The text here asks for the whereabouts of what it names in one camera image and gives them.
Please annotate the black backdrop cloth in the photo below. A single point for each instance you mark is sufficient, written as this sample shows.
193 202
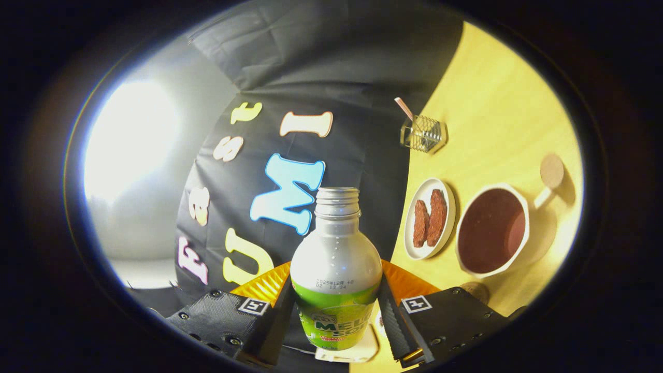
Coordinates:
336 67

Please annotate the wooden table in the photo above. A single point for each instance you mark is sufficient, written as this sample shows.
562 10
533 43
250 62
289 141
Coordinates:
497 103

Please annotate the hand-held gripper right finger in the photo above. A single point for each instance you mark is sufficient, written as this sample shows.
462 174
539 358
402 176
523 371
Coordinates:
394 326

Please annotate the small white condiment dish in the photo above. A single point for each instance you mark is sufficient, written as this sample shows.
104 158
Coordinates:
347 356

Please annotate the brown fried meat piece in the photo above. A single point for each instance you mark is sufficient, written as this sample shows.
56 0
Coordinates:
420 224
437 217

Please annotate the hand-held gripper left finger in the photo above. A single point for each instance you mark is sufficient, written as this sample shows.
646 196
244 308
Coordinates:
277 321

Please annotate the silver green juice bottle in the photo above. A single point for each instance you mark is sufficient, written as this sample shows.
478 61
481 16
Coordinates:
334 259

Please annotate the pink striped straw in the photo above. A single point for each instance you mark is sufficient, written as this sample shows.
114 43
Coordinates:
403 108

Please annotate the white round plate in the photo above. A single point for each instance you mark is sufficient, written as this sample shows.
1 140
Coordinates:
449 207

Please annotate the round cork coaster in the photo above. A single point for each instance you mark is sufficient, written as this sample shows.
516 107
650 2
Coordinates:
477 291

